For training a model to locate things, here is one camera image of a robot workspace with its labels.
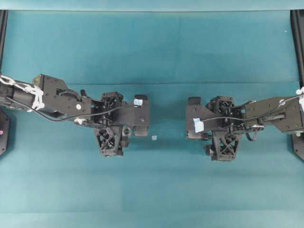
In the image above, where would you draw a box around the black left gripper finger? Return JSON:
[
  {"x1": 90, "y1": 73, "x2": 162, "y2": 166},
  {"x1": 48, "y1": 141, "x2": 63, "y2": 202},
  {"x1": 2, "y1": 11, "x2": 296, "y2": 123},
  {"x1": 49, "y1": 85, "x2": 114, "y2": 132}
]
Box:
[
  {"x1": 133, "y1": 126, "x2": 149, "y2": 137},
  {"x1": 134, "y1": 95, "x2": 148, "y2": 101}
]

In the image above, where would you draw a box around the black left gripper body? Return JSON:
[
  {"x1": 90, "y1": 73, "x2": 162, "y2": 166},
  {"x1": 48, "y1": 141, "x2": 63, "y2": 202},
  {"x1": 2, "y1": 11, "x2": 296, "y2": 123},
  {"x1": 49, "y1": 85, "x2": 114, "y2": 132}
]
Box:
[{"x1": 91, "y1": 92, "x2": 126, "y2": 157}]

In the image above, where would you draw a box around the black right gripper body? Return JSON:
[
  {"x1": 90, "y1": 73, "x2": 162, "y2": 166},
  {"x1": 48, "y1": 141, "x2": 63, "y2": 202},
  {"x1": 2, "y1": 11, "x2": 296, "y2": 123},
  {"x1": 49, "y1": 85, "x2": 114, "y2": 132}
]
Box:
[{"x1": 204, "y1": 96, "x2": 242, "y2": 161}]

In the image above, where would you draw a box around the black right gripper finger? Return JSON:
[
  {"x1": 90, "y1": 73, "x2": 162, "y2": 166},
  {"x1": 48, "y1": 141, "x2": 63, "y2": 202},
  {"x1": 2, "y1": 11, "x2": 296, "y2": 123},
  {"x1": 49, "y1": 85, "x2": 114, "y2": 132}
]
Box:
[
  {"x1": 188, "y1": 96, "x2": 201, "y2": 105},
  {"x1": 187, "y1": 132, "x2": 209, "y2": 140}
]

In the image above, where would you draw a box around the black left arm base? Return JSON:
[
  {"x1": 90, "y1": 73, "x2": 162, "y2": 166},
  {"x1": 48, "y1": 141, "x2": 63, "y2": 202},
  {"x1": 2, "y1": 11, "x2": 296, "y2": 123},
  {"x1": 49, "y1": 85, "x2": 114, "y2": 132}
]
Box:
[{"x1": 0, "y1": 109, "x2": 11, "y2": 156}]

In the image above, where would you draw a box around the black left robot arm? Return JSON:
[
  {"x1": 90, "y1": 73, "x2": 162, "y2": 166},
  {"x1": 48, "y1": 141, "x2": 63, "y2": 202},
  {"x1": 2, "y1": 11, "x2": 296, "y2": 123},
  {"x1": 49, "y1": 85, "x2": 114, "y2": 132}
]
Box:
[{"x1": 0, "y1": 74, "x2": 150, "y2": 157}]

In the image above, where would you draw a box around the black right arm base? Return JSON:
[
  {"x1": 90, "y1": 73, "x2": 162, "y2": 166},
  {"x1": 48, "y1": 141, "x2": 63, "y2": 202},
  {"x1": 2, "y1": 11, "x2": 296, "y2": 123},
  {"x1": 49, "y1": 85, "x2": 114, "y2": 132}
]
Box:
[{"x1": 291, "y1": 133, "x2": 304, "y2": 161}]

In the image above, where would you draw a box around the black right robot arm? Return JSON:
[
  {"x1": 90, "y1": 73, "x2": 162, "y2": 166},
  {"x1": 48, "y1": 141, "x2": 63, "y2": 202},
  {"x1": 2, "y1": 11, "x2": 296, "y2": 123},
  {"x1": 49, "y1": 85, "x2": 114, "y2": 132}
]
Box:
[{"x1": 186, "y1": 88, "x2": 304, "y2": 162}]

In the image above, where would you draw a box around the black left camera cable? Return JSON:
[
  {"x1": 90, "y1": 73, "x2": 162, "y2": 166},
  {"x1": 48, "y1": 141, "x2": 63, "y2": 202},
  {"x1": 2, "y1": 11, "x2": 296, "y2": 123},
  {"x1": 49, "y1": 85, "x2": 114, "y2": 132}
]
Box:
[{"x1": 4, "y1": 96, "x2": 126, "y2": 122}]

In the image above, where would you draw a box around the black camera cable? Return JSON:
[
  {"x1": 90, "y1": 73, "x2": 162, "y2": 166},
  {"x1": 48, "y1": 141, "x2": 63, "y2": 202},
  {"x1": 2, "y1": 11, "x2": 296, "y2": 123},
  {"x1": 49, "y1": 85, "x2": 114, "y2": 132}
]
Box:
[
  {"x1": 4, "y1": 96, "x2": 126, "y2": 122},
  {"x1": 201, "y1": 94, "x2": 304, "y2": 122}
]

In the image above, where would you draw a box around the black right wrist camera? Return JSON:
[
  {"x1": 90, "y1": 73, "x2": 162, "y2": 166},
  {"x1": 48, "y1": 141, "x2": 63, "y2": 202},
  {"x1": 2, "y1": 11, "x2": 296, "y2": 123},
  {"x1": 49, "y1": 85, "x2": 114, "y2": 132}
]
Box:
[{"x1": 186, "y1": 105, "x2": 217, "y2": 133}]

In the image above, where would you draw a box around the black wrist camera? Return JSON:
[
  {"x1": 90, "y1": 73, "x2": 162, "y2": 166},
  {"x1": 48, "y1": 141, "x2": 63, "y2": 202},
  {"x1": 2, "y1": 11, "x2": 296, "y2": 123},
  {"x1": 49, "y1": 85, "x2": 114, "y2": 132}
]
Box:
[
  {"x1": 116, "y1": 99, "x2": 150, "y2": 126},
  {"x1": 186, "y1": 105, "x2": 217, "y2": 133}
]

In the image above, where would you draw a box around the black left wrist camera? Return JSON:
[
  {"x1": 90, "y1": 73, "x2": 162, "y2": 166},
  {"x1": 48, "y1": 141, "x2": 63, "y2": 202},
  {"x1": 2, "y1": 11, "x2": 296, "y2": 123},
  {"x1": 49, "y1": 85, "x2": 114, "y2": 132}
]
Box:
[{"x1": 116, "y1": 99, "x2": 150, "y2": 126}]

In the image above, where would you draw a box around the black right camera cable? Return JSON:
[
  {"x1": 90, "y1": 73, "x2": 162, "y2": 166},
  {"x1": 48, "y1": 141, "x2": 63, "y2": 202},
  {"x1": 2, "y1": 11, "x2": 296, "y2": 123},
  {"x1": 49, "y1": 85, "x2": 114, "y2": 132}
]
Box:
[{"x1": 201, "y1": 94, "x2": 304, "y2": 122}]

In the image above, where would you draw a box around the black right frame rail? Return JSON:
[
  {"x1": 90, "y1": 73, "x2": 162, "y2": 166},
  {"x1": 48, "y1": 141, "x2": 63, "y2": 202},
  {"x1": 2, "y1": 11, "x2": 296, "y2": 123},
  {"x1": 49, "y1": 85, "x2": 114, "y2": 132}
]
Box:
[{"x1": 290, "y1": 9, "x2": 304, "y2": 87}]

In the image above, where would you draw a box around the black frame rail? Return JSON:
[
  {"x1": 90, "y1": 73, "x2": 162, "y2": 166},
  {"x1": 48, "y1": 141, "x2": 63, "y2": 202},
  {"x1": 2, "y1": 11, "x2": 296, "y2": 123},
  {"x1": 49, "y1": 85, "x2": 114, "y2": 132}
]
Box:
[
  {"x1": 290, "y1": 9, "x2": 304, "y2": 87},
  {"x1": 0, "y1": 10, "x2": 9, "y2": 66}
]

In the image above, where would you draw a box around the black left frame rail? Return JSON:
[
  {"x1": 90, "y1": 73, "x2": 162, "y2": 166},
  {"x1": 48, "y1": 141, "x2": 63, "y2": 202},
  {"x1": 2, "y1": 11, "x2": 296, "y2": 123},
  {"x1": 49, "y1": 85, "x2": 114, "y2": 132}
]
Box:
[{"x1": 0, "y1": 10, "x2": 9, "y2": 66}]

